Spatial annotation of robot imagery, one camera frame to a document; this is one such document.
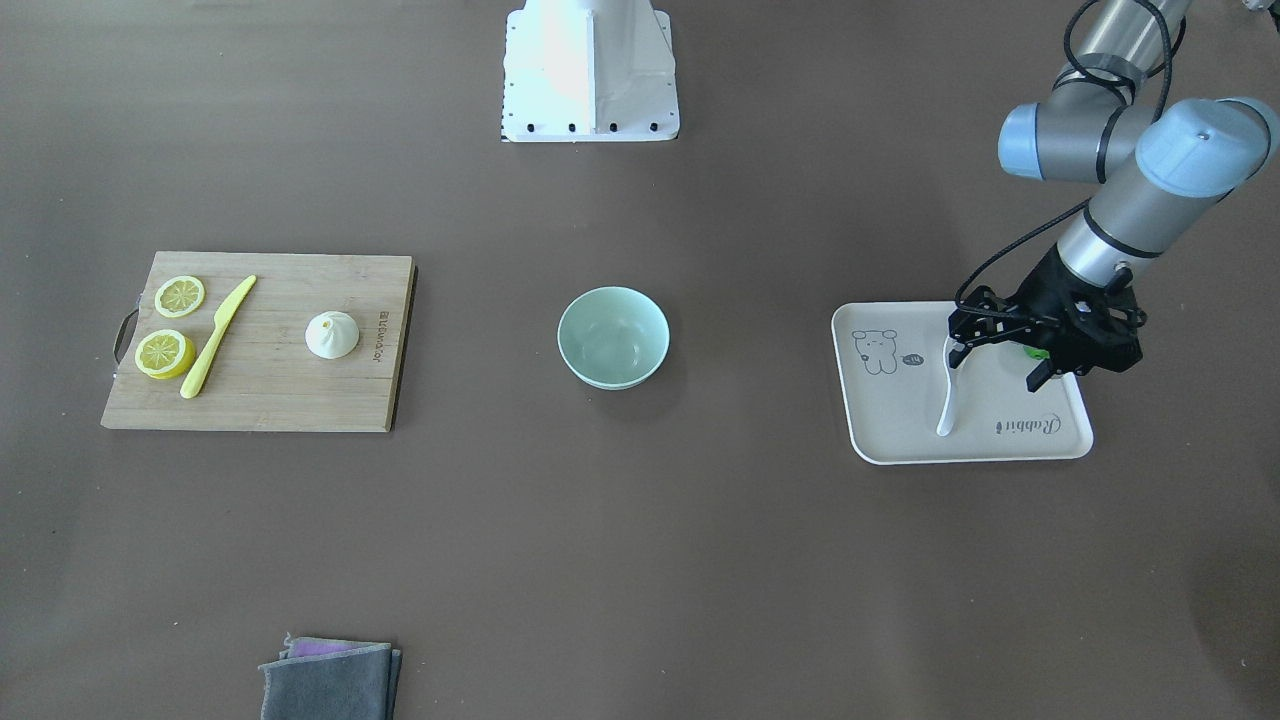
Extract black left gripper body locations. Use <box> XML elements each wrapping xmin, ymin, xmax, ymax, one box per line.
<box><xmin>948</xmin><ymin>250</ymin><xmax>1146</xmax><ymax>375</ymax></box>

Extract white plastic spoon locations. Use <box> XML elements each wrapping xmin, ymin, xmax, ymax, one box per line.
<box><xmin>934</xmin><ymin>338</ymin><xmax>960</xmax><ymax>437</ymax></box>

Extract white steamed bun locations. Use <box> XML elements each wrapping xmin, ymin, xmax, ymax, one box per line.
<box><xmin>303</xmin><ymin>310</ymin><xmax>361</xmax><ymax>360</ymax></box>

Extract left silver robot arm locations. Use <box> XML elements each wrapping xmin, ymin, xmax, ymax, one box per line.
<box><xmin>947</xmin><ymin>1</ymin><xmax>1277</xmax><ymax>392</ymax></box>

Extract mint green bowl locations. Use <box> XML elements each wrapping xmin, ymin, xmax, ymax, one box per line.
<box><xmin>556</xmin><ymin>286</ymin><xmax>671</xmax><ymax>391</ymax></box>

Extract cream rabbit tray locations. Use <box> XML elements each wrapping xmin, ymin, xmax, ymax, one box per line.
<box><xmin>831</xmin><ymin>301</ymin><xmax>1094</xmax><ymax>465</ymax></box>

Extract wooden cutting board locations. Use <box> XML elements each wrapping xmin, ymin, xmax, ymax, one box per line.
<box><xmin>101</xmin><ymin>251</ymin><xmax>416</xmax><ymax>433</ymax></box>

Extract grey folded cloth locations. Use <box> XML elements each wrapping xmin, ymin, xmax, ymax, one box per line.
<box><xmin>259</xmin><ymin>634</ymin><xmax>402</xmax><ymax>719</ymax></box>

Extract yellow plastic knife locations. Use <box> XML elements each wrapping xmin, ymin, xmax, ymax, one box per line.
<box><xmin>180</xmin><ymin>275</ymin><xmax>259</xmax><ymax>398</ymax></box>

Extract lemon half upper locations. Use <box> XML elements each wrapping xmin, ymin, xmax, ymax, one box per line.
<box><xmin>134</xmin><ymin>329</ymin><xmax>197</xmax><ymax>380</ymax></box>

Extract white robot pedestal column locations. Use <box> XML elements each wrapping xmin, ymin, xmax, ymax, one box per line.
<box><xmin>500</xmin><ymin>1</ymin><xmax>681</xmax><ymax>143</ymax></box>

